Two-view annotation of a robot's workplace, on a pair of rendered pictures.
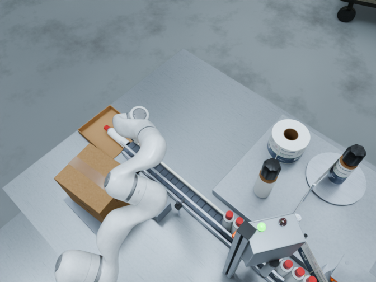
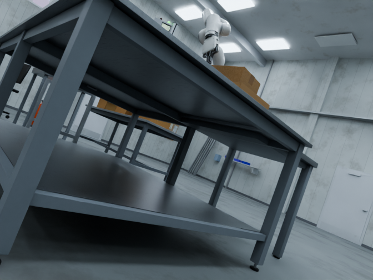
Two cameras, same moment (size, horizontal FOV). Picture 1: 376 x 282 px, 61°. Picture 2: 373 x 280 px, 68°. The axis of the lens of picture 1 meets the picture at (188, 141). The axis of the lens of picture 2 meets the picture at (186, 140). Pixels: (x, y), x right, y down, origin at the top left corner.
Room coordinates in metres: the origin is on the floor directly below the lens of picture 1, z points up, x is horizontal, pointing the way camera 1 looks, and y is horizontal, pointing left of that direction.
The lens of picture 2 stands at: (2.53, 0.44, 0.45)
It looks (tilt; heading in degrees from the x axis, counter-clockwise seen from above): 4 degrees up; 184
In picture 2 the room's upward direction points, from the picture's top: 21 degrees clockwise
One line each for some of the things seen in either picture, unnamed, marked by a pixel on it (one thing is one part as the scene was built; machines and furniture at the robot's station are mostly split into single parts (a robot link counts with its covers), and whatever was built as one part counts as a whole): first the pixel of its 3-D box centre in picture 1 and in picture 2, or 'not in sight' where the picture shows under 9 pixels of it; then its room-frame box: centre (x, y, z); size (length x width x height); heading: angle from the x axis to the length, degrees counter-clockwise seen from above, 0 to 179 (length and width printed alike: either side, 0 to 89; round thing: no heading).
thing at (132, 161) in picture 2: not in sight; (122, 140); (-2.12, -0.89, 0.39); 2.20 x 0.80 x 0.78; 46
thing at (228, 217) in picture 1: (228, 221); not in sight; (0.48, -0.17, 0.98); 0.05 x 0.05 x 0.20
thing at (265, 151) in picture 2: not in sight; (228, 185); (0.18, 0.74, 0.39); 0.86 x 0.83 x 0.79; 46
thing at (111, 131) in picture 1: (116, 136); not in sight; (1.08, 0.43, 0.86); 0.20 x 0.05 x 0.05; 45
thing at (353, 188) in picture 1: (335, 177); not in sight; (0.72, -0.78, 0.89); 0.31 x 0.31 x 0.01
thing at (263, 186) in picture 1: (267, 178); not in sight; (0.67, -0.38, 1.03); 0.09 x 0.09 x 0.30
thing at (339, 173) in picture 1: (346, 164); not in sight; (0.72, -0.78, 1.04); 0.09 x 0.09 x 0.29
